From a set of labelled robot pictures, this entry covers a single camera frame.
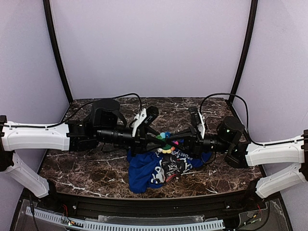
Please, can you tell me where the left black frame post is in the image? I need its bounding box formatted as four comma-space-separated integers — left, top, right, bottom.
42, 0, 73, 104

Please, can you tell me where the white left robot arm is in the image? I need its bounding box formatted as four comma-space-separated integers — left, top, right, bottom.
0, 115, 166, 198

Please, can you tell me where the rainbow flower plush brooch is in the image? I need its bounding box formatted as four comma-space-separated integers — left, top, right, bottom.
155, 131, 179, 154

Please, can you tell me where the black front aluminium rail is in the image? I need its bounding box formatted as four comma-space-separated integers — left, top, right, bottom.
58, 191, 244, 218

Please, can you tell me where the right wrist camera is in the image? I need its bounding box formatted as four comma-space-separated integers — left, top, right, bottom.
188, 106, 245, 152

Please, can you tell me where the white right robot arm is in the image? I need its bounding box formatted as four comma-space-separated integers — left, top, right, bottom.
200, 130, 308, 198

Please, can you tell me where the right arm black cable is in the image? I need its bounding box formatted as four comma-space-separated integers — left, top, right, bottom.
200, 93, 306, 146

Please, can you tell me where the black frame post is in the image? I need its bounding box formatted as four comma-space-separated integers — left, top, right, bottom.
42, 0, 73, 104
228, 0, 258, 104

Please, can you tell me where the white slotted cable duct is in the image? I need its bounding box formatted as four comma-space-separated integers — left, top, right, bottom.
34, 209, 225, 231

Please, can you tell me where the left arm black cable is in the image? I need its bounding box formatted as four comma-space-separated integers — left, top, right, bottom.
0, 93, 142, 128

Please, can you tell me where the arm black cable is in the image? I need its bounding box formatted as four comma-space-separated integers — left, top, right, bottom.
200, 93, 306, 146
0, 93, 142, 128

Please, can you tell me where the right black frame post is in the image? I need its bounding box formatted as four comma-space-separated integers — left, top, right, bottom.
228, 0, 258, 104

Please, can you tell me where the blue printed t-shirt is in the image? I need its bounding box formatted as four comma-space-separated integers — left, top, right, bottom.
127, 148, 212, 193

